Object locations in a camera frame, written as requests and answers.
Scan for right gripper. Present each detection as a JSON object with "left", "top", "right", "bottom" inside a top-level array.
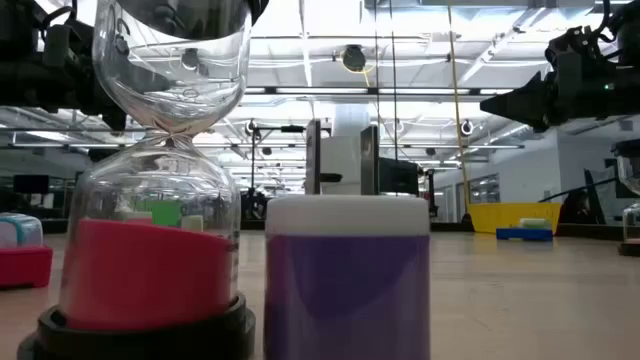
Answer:
[{"left": 478, "top": 48, "right": 621, "bottom": 134}]

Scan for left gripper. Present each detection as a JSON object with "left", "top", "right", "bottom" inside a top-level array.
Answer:
[{"left": 19, "top": 63, "right": 174, "bottom": 132}]

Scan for pale green small item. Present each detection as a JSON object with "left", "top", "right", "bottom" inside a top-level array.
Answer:
[{"left": 518, "top": 217, "right": 552, "bottom": 231}]

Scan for blue box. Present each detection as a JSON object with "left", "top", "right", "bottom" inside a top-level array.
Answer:
[{"left": 495, "top": 227, "right": 554, "bottom": 243}]

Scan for black monitor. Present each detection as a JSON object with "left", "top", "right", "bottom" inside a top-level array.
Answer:
[{"left": 12, "top": 173, "right": 51, "bottom": 196}]

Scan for green plastic bin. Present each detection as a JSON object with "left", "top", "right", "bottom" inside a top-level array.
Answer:
[{"left": 133, "top": 199, "right": 184, "bottom": 229}]

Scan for person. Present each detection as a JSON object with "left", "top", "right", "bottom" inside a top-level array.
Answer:
[{"left": 558, "top": 189, "right": 592, "bottom": 225}]

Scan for yellow plastic bin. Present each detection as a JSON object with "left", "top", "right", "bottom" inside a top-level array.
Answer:
[{"left": 467, "top": 201, "right": 563, "bottom": 235}]

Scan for black perforated case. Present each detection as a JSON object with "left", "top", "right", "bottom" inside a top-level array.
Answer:
[{"left": 378, "top": 156, "right": 421, "bottom": 197}]

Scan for pink sand hourglass black caps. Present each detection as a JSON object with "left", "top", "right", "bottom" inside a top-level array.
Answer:
[{"left": 17, "top": 0, "right": 271, "bottom": 360}]

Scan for red flat box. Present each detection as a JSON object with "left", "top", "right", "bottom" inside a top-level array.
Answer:
[{"left": 0, "top": 244, "right": 54, "bottom": 290}]

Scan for black light stand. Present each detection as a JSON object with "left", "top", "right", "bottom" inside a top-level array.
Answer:
[{"left": 244, "top": 118, "right": 306, "bottom": 221}]

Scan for purple jar with white lid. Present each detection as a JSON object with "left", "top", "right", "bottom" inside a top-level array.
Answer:
[{"left": 263, "top": 193, "right": 432, "bottom": 360}]

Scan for yellow hanging cable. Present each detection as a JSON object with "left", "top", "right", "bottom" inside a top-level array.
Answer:
[{"left": 446, "top": 0, "right": 472, "bottom": 211}]

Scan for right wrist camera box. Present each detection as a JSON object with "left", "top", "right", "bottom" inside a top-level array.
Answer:
[{"left": 544, "top": 24, "right": 604, "bottom": 69}]

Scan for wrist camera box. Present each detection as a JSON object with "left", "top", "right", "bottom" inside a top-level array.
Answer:
[
  {"left": 41, "top": 22, "right": 72, "bottom": 69},
  {"left": 544, "top": 24, "right": 604, "bottom": 69}
]

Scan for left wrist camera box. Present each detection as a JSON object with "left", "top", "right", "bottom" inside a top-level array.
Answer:
[{"left": 41, "top": 22, "right": 72, "bottom": 69}]

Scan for grey metal post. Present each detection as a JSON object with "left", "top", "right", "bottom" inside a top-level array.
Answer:
[
  {"left": 360, "top": 123, "right": 381, "bottom": 196},
  {"left": 305, "top": 118, "right": 323, "bottom": 196}
]

